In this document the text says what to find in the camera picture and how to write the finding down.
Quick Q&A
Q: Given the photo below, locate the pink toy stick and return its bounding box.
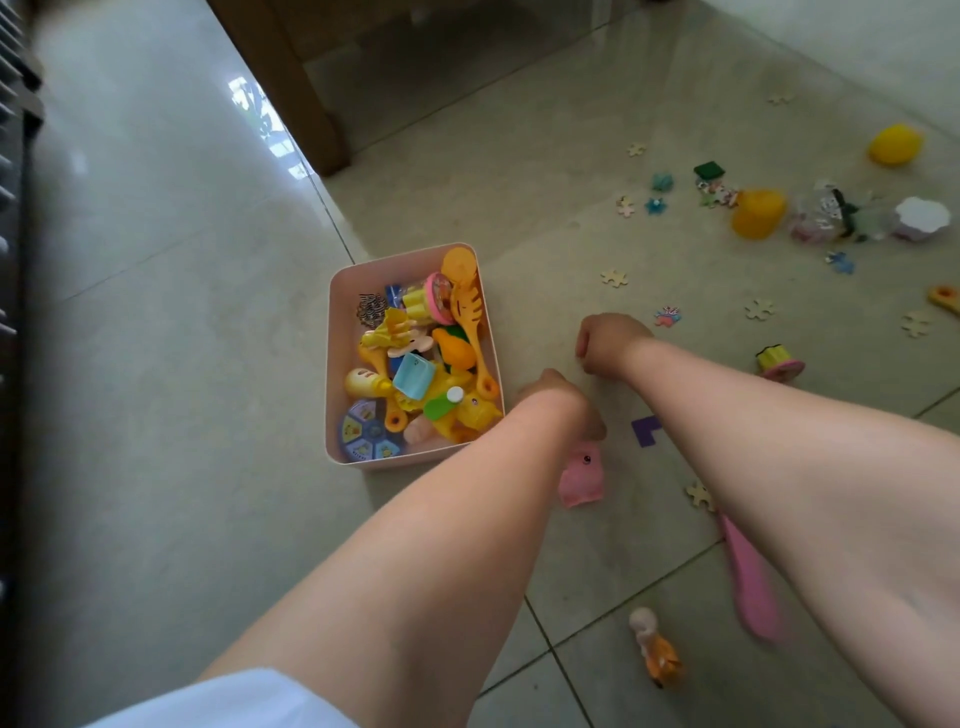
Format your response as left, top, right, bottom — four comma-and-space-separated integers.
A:
716, 513, 789, 646

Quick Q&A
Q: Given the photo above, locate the light blue toy cup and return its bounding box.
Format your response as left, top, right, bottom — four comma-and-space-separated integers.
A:
392, 352, 438, 401

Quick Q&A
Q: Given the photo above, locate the pink round toy animal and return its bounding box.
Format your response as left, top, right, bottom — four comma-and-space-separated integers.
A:
557, 440, 606, 510

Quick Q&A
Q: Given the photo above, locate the person's right hand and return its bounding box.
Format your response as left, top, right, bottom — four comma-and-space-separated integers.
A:
575, 312, 655, 380

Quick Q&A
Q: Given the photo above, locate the orange toy pasta fork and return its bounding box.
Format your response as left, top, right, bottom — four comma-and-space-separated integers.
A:
449, 277, 502, 403

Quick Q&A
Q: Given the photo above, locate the person's left hand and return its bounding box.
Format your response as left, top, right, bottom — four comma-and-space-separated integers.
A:
513, 368, 607, 444

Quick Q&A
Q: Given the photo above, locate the yellow round toy fruit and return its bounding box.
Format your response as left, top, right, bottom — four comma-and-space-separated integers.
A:
867, 123, 925, 168

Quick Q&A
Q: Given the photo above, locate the yellow toy cup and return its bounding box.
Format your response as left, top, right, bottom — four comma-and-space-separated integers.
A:
731, 188, 789, 241

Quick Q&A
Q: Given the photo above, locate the person's left forearm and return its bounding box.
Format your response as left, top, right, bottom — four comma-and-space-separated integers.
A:
198, 389, 594, 728

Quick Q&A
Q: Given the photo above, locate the pink dark toy piece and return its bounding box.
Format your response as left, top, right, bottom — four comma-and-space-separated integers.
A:
755, 343, 807, 384

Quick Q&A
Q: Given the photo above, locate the pink plastic toy tray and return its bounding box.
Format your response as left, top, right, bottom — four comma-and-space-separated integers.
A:
323, 242, 508, 472

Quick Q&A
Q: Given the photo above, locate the white scalloped toy cup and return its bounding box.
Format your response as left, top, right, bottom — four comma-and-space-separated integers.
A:
890, 196, 952, 243

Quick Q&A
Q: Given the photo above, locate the person's white sleeve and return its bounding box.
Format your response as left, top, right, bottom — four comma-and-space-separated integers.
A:
82, 668, 361, 728

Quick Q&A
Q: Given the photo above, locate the small orange figurine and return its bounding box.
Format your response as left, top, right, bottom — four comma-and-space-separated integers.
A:
628, 605, 685, 690

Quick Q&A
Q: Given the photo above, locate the person's right forearm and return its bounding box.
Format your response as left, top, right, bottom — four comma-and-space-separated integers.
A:
622, 337, 960, 728

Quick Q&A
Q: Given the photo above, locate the clear bag of trinkets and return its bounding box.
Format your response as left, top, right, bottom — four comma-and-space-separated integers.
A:
787, 187, 849, 245

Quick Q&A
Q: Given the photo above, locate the black slatted furniture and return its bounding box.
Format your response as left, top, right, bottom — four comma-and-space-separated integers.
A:
0, 0, 46, 728

